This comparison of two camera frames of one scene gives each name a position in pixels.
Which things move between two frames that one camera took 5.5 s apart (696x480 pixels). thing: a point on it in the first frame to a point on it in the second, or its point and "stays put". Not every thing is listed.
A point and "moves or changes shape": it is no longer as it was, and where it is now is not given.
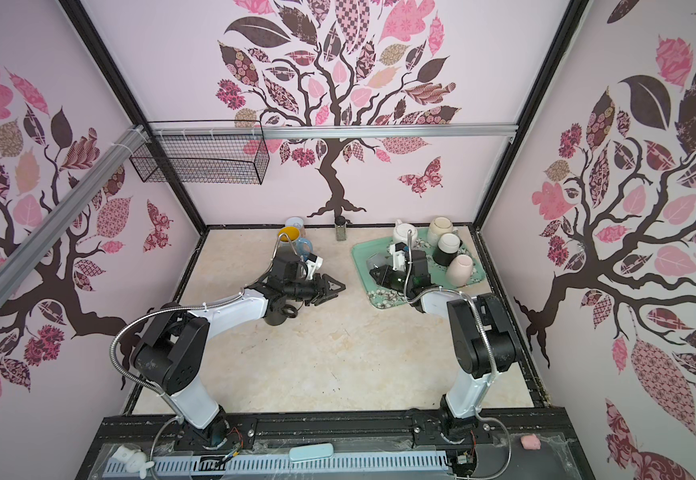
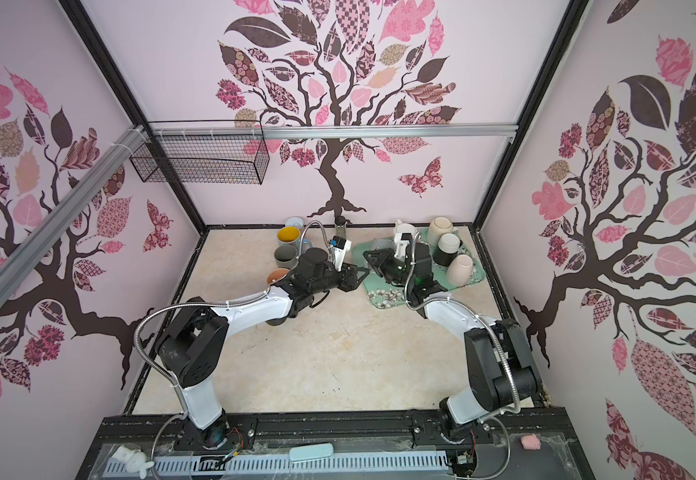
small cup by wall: x=294 y=221 stays put
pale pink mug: x=459 y=270 stays put
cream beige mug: x=439 y=225 stays put
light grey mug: x=378 y=259 moves or changes shape
